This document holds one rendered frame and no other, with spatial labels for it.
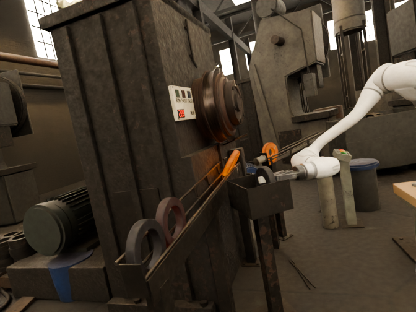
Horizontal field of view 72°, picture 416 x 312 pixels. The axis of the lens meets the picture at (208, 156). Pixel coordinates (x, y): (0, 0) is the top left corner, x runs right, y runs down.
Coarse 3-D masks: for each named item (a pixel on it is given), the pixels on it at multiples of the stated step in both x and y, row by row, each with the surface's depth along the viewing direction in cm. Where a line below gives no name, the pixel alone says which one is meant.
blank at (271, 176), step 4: (260, 168) 140; (264, 168) 137; (268, 168) 137; (256, 172) 144; (260, 172) 140; (264, 172) 136; (268, 172) 135; (272, 172) 135; (256, 176) 145; (264, 176) 137; (268, 176) 134; (272, 176) 134; (256, 180) 146; (268, 180) 134; (272, 180) 133; (256, 184) 147; (260, 184) 143
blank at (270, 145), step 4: (268, 144) 225; (272, 144) 228; (264, 148) 224; (268, 148) 225; (272, 148) 228; (276, 148) 231; (268, 152) 225; (272, 152) 231; (276, 152) 231; (268, 156) 225; (276, 156) 231; (272, 160) 228
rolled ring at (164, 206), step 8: (168, 200) 104; (176, 200) 110; (160, 208) 101; (168, 208) 103; (176, 208) 111; (160, 216) 99; (176, 216) 113; (184, 216) 114; (160, 224) 99; (176, 224) 113; (184, 224) 113; (168, 232) 101; (176, 232) 110; (168, 240) 100
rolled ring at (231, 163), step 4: (236, 152) 178; (232, 156) 175; (236, 156) 177; (228, 160) 174; (232, 160) 174; (236, 160) 189; (228, 164) 174; (232, 164) 176; (224, 168) 176; (228, 168) 175; (224, 172) 177
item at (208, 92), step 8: (208, 72) 176; (216, 72) 176; (208, 80) 169; (208, 88) 167; (208, 96) 166; (208, 104) 166; (208, 112) 167; (216, 112) 165; (208, 120) 169; (216, 120) 168; (216, 128) 171; (216, 136) 177; (224, 136) 175; (232, 136) 192
